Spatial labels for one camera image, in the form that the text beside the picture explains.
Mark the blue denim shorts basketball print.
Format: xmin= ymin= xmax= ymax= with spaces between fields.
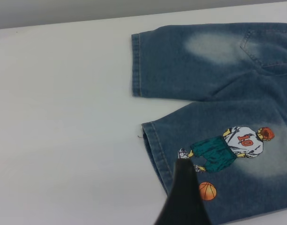
xmin=130 ymin=22 xmax=287 ymax=225

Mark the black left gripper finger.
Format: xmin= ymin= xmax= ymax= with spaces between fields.
xmin=154 ymin=158 xmax=213 ymax=225

